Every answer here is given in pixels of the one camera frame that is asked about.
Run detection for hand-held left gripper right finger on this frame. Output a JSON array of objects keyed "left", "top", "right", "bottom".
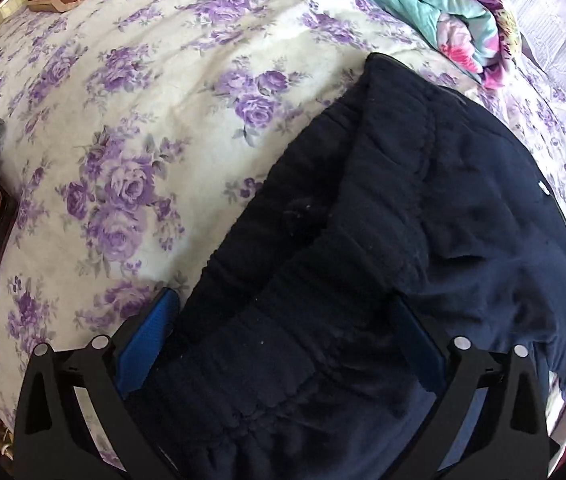
[{"left": 395, "top": 297, "right": 561, "bottom": 480}]

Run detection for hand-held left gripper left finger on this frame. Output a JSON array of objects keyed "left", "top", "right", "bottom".
[{"left": 13, "top": 287, "right": 184, "bottom": 480}]

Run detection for navy blue pants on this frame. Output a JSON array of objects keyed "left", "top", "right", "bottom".
[{"left": 123, "top": 52, "right": 566, "bottom": 480}]

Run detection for colourful floral quilt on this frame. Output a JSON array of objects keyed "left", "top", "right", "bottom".
[{"left": 283, "top": 0, "right": 521, "bottom": 88}]

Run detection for purple floral bed sheet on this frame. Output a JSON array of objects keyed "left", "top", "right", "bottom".
[{"left": 0, "top": 0, "right": 566, "bottom": 480}]

